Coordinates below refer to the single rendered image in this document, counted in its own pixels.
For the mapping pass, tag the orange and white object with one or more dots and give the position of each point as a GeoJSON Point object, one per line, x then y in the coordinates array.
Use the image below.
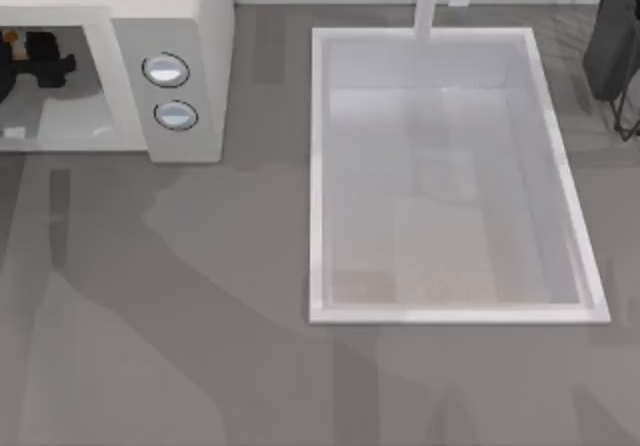
{"type": "Point", "coordinates": [15, 45]}

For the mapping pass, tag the large round microwave knob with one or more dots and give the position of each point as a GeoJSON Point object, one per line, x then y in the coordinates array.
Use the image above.
{"type": "Point", "coordinates": [165, 70]}

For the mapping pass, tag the small round microwave knob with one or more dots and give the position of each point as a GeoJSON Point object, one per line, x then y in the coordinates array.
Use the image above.
{"type": "Point", "coordinates": [175, 115]}

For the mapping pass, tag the pale microwave oven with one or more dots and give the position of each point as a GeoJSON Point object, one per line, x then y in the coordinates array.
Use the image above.
{"type": "Point", "coordinates": [205, 91]}

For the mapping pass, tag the tall white tap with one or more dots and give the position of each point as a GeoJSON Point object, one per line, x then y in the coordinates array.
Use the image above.
{"type": "Point", "coordinates": [426, 1]}

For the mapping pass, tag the white sink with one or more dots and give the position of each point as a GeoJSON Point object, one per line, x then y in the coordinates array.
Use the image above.
{"type": "Point", "coordinates": [450, 246]}

